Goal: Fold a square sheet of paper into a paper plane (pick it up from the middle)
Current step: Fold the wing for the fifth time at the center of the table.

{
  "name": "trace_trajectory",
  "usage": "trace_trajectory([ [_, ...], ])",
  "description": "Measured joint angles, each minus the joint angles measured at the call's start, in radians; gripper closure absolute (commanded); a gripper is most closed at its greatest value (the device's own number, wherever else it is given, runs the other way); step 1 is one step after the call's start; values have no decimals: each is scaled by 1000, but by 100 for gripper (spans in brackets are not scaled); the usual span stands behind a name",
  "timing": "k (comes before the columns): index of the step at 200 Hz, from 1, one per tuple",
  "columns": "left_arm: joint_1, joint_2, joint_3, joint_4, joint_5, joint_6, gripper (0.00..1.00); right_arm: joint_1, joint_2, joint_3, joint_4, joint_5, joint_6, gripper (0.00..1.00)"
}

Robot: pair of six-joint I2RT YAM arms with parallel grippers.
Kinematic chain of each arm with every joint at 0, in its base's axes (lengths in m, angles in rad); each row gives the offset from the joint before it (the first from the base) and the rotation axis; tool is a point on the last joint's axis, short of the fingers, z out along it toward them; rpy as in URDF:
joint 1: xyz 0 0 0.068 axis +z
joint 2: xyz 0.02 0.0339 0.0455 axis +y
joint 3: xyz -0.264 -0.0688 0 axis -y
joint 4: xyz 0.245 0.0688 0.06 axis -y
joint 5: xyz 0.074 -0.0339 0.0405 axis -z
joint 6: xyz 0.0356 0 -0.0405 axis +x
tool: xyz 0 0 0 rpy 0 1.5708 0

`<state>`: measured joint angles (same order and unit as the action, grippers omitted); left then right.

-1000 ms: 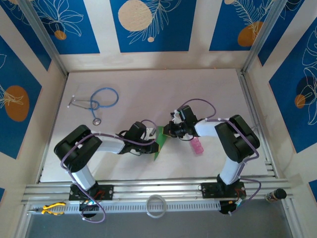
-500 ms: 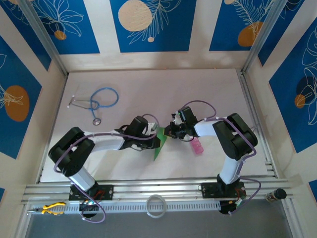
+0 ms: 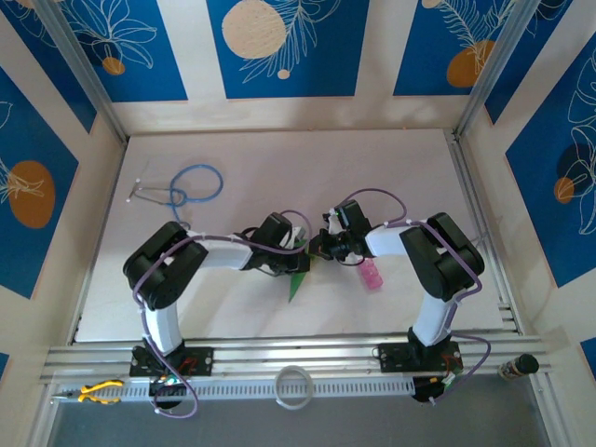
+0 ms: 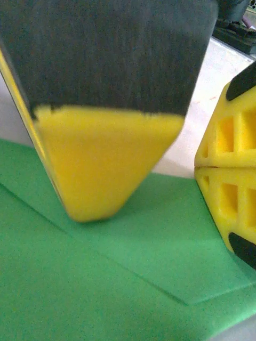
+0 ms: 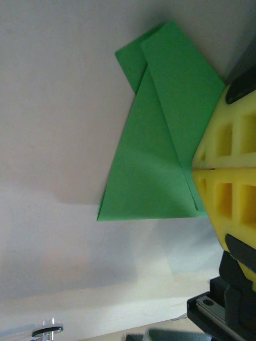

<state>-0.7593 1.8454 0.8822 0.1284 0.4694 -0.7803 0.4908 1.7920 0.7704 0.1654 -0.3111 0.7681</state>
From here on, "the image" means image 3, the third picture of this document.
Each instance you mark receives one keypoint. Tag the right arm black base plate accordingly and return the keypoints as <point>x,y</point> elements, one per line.
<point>396,356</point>

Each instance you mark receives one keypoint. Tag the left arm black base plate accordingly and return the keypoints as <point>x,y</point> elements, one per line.
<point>200,361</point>

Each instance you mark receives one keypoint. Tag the aluminium frame post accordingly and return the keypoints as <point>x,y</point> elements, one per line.
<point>493,70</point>
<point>84,74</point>

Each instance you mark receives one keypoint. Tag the blue stethoscope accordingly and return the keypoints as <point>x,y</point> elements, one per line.
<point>173,198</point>

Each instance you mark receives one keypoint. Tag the small bottle black cap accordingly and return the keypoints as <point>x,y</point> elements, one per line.
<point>526,363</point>

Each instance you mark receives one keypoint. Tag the aluminium frame leg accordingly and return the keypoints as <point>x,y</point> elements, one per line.
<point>42,423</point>
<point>545,414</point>

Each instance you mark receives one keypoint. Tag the green paper sheet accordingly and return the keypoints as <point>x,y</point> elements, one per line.
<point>296,286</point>

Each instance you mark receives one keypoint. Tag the small green circuit board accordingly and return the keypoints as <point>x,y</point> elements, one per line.
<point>449,382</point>

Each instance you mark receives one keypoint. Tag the aluminium table side rail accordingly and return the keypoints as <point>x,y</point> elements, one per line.
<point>470,186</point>

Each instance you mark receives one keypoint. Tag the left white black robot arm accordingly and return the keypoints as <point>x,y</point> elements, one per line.
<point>163,265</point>

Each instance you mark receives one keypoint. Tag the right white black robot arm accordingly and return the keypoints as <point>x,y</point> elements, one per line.
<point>442,261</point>

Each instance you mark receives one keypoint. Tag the aluminium mounting rail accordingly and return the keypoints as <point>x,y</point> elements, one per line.
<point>298,347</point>

